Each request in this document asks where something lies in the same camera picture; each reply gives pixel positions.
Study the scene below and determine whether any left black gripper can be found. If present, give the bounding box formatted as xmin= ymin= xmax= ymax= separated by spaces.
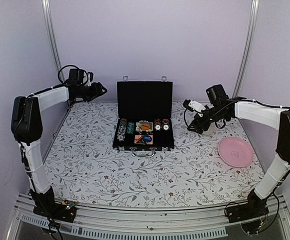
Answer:
xmin=79 ymin=81 xmax=108 ymax=102

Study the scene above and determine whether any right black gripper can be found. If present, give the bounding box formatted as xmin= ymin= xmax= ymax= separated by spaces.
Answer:
xmin=188 ymin=105 xmax=227 ymax=134

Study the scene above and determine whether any black poker case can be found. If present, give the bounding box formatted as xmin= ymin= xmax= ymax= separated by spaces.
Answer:
xmin=112 ymin=80 xmax=175 ymax=157

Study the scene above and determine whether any black triangular token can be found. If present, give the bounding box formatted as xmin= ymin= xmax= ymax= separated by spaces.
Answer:
xmin=134 ymin=135 xmax=145 ymax=145

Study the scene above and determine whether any blue card deck box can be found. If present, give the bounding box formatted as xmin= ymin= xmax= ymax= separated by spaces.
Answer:
xmin=135 ymin=121 xmax=153 ymax=132

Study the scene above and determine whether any red card deck box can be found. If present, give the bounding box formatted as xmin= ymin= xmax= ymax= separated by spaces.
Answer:
xmin=134 ymin=135 xmax=153 ymax=145

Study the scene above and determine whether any blue round button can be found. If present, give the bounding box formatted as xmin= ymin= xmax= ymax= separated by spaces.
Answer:
xmin=143 ymin=135 xmax=153 ymax=145

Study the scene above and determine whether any orange round button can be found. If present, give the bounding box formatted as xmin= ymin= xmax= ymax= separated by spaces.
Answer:
xmin=141 ymin=122 xmax=153 ymax=130

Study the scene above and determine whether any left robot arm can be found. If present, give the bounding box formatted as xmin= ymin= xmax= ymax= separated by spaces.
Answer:
xmin=11 ymin=82 xmax=108 ymax=217

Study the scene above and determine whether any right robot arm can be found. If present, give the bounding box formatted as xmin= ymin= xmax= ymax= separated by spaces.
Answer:
xmin=183 ymin=97 xmax=290 ymax=200

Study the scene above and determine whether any cream ceramic mug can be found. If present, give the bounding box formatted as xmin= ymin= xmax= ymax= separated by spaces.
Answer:
xmin=202 ymin=124 xmax=215 ymax=136

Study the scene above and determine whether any orange chip stack left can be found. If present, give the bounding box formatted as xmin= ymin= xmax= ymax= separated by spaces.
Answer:
xmin=154 ymin=118 xmax=162 ymax=131

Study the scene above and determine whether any pink plate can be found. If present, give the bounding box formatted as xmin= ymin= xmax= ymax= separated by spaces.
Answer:
xmin=218 ymin=137 xmax=254 ymax=168

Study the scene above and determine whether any teal chip stack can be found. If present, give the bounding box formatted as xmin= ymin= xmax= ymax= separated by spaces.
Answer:
xmin=126 ymin=122 xmax=135 ymax=134

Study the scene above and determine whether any white black chip stack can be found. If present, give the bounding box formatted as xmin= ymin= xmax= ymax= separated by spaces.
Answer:
xmin=117 ymin=118 xmax=128 ymax=142

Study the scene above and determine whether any floral tablecloth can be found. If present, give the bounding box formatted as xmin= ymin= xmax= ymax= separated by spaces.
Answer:
xmin=43 ymin=102 xmax=264 ymax=208

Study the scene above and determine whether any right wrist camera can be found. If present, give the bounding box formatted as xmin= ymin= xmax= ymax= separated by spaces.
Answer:
xmin=183 ymin=99 xmax=207 ymax=117

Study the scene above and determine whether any left aluminium frame post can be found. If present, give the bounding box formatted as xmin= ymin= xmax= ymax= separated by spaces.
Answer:
xmin=41 ymin=0 xmax=63 ymax=72

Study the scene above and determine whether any aluminium frame post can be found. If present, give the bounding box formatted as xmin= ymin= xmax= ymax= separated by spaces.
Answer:
xmin=41 ymin=0 xmax=63 ymax=72
xmin=232 ymin=0 xmax=260 ymax=97

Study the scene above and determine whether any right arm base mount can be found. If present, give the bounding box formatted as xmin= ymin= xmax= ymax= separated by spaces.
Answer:
xmin=224 ymin=196 xmax=269 ymax=235

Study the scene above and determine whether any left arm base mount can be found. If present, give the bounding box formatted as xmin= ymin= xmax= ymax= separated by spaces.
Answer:
xmin=33 ymin=199 xmax=77 ymax=223

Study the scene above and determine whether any front aluminium rail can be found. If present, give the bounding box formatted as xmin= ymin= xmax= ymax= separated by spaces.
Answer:
xmin=5 ymin=193 xmax=290 ymax=240

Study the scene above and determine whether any right aluminium frame post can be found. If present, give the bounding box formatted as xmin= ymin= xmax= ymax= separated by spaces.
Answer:
xmin=232 ymin=0 xmax=260 ymax=97

